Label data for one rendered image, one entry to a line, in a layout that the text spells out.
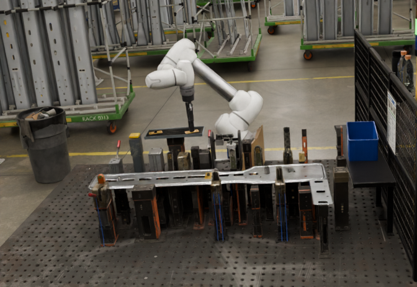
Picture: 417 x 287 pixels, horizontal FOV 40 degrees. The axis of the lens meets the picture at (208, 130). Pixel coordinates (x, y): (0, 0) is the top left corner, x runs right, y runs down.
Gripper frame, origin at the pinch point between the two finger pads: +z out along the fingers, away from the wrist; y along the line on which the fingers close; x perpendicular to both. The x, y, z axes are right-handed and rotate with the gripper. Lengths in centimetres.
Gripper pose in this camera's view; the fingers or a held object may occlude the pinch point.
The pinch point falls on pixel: (191, 125)
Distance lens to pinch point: 358.6
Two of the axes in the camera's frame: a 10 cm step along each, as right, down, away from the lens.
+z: 1.0, 9.4, 3.4
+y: 2.3, 3.1, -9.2
